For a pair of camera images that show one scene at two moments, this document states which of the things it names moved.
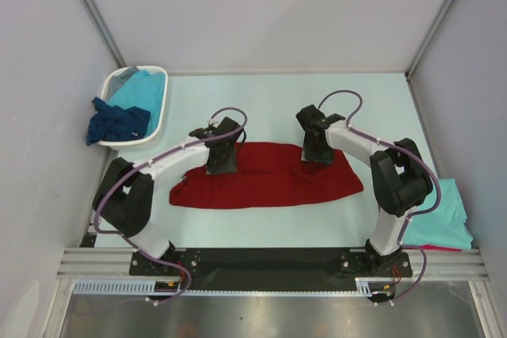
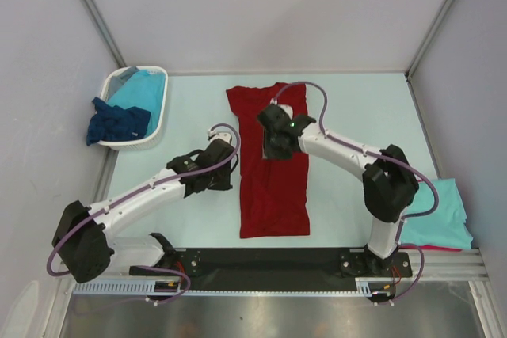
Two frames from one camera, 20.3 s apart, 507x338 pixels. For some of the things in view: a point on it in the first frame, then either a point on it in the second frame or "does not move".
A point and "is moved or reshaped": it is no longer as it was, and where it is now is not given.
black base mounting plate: (270, 267) does not move
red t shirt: (268, 173) is moved or reshaped
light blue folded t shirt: (444, 225) does not move
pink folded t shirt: (438, 248) does not move
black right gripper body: (318, 153) → (272, 150)
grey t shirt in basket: (117, 81) does not move
